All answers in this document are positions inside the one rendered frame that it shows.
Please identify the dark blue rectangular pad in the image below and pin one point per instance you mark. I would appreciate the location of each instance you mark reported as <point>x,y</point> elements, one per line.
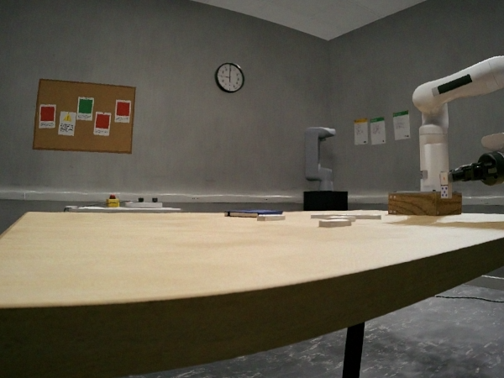
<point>250,213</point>

